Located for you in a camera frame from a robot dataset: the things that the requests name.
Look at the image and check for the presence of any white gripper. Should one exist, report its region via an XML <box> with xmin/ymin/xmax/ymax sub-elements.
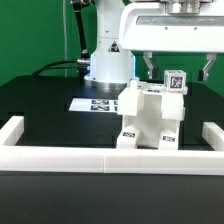
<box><xmin>119</xmin><ymin>0</ymin><xmax>224</xmax><ymax>81</ymax></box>

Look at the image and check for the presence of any white chair back piece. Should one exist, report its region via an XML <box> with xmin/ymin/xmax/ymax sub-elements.
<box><xmin>118</xmin><ymin>80</ymin><xmax>188</xmax><ymax>121</ymax></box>

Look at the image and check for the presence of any white chair seat piece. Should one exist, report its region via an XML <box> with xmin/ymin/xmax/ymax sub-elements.
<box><xmin>122</xmin><ymin>111</ymin><xmax>180</xmax><ymax>150</ymax></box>

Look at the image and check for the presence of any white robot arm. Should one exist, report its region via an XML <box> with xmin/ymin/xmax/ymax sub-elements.
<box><xmin>85</xmin><ymin>0</ymin><xmax>224</xmax><ymax>87</ymax></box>

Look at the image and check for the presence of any white marker sheet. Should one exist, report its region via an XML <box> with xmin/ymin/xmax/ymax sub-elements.
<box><xmin>69</xmin><ymin>98</ymin><xmax>118</xmax><ymax>113</ymax></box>

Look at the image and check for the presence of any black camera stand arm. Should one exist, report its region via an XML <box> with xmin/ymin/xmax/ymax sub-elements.
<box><xmin>71</xmin><ymin>0</ymin><xmax>90</xmax><ymax>80</ymax></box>

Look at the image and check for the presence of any black cable bundle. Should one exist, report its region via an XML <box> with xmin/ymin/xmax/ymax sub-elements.
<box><xmin>31</xmin><ymin>59</ymin><xmax>91</xmax><ymax>77</ymax></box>

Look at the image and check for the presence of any white U-shaped fence frame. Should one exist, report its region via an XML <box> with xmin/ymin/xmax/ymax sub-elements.
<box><xmin>0</xmin><ymin>116</ymin><xmax>224</xmax><ymax>176</ymax></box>

